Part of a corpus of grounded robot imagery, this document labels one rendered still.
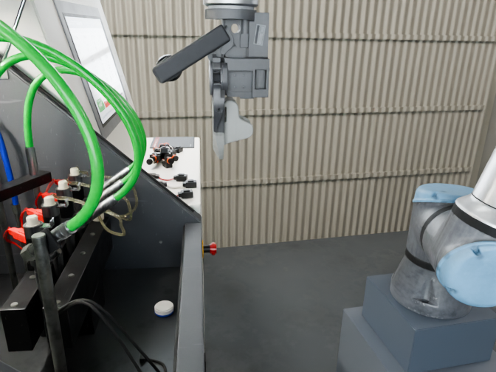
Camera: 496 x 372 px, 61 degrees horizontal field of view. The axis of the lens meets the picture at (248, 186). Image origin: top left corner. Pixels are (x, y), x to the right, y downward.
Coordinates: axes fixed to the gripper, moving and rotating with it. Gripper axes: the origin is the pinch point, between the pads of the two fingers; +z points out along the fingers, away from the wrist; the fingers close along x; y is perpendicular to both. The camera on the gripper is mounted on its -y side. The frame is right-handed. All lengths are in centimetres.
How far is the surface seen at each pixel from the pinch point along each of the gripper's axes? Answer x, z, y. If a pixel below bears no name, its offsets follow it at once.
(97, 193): -15.6, 0.6, -14.3
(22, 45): -12.7, -15.4, -21.1
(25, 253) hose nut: -11.2, 10.4, -25.3
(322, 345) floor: 94, 121, 53
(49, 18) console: 42, -19, -35
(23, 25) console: 35, -17, -38
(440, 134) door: 211, 48, 165
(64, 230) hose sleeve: -13.9, 6.0, -19.1
